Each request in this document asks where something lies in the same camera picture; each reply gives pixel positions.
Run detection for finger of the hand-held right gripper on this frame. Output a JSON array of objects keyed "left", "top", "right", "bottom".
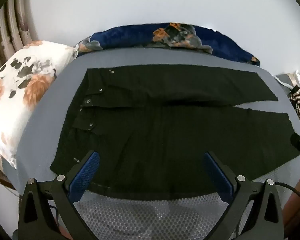
[{"left": 290, "top": 132, "right": 300, "bottom": 157}]

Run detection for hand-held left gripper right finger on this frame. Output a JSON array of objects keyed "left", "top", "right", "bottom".
[{"left": 203, "top": 151, "right": 284, "bottom": 240}]

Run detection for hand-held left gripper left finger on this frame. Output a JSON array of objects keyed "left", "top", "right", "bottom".
[{"left": 17, "top": 150, "right": 100, "bottom": 240}]

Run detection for black pants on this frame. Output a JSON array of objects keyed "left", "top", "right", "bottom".
[{"left": 50, "top": 64, "right": 300, "bottom": 200}]

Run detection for grey mesh bed sheet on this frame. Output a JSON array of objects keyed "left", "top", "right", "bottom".
[{"left": 15, "top": 47, "right": 300, "bottom": 240}]

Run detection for brown cloth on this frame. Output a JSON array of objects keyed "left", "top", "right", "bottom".
[{"left": 0, "top": 142, "right": 14, "bottom": 188}]

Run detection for white floral pillow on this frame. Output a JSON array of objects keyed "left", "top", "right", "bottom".
[{"left": 0, "top": 40, "right": 79, "bottom": 169}]

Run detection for navy floral pillow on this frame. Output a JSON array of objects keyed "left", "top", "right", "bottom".
[{"left": 76, "top": 22, "right": 261, "bottom": 67}]

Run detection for beige curtain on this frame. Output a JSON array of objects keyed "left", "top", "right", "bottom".
[{"left": 0, "top": 0, "right": 39, "bottom": 63}]

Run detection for black cable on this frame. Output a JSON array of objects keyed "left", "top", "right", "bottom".
[{"left": 275, "top": 182, "right": 300, "bottom": 198}]

